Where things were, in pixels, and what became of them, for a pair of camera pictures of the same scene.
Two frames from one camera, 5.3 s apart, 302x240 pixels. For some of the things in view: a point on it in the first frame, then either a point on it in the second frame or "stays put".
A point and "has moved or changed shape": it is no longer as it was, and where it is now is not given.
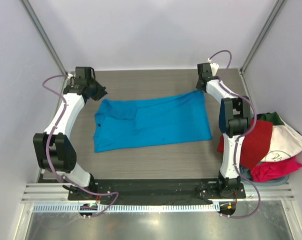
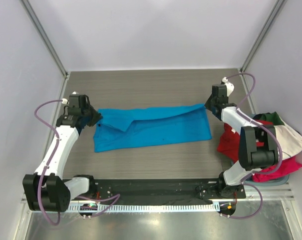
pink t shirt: (272, 171) stays put
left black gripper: (97, 89) → (91, 115)
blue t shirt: (120, 123) has moved or changed shape
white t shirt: (285, 141) stays put
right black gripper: (200, 85) → (210, 103)
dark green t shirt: (272, 117) stays put
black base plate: (156, 189) stays put
